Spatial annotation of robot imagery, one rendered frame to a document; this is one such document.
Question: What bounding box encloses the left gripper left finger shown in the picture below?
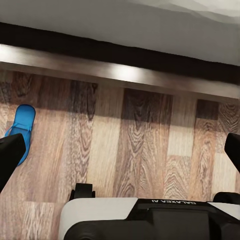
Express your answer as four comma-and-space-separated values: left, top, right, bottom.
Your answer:
0, 133, 26, 193

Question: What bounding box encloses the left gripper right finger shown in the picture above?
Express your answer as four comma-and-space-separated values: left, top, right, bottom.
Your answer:
224, 133, 240, 172

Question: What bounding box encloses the sandal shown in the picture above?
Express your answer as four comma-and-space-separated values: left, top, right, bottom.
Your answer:
4, 104, 36, 166

